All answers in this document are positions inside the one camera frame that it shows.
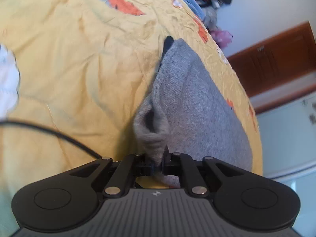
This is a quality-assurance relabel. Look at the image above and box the clear plastic bag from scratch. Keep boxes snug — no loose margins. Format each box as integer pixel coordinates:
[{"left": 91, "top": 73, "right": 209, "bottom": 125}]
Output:
[{"left": 202, "top": 7, "right": 217, "bottom": 31}]

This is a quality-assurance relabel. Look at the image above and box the yellow cartoon print bedspread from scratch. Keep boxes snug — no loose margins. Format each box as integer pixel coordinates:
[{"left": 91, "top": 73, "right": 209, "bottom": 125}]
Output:
[{"left": 0, "top": 0, "right": 264, "bottom": 237}]

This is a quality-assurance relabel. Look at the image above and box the brown wooden door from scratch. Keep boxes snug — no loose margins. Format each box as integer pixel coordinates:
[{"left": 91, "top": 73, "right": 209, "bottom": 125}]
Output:
[{"left": 228, "top": 22, "right": 315, "bottom": 97}]

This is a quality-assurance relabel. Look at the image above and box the pink plastic bag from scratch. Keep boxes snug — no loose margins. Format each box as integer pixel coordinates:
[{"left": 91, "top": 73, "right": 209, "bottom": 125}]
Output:
[{"left": 211, "top": 30, "right": 233, "bottom": 49}]

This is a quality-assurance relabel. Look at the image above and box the grey navy knit sweater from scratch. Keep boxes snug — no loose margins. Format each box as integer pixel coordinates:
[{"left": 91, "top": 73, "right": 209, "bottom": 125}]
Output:
[{"left": 133, "top": 36, "right": 252, "bottom": 171}]

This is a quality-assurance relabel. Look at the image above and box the silver door handle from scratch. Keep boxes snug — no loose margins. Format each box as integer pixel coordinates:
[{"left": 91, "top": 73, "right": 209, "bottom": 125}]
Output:
[{"left": 257, "top": 45, "right": 265, "bottom": 52}]

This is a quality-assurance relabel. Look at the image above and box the blue knit blanket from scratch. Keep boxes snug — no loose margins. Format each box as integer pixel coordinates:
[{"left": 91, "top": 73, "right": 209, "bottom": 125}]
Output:
[{"left": 183, "top": 0, "right": 206, "bottom": 22}]

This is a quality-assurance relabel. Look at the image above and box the black cable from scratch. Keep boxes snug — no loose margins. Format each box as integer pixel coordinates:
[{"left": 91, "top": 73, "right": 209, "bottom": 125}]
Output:
[{"left": 0, "top": 119, "right": 103, "bottom": 160}]

